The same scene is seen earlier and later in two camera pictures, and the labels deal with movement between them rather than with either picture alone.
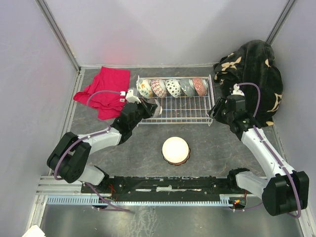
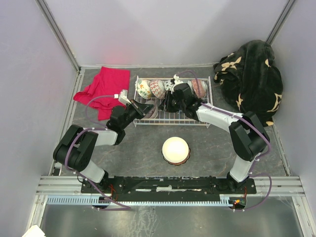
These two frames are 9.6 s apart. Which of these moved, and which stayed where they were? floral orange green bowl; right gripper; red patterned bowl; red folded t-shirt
Moved: right gripper
Stayed: red patterned bowl; floral orange green bowl; red folded t-shirt
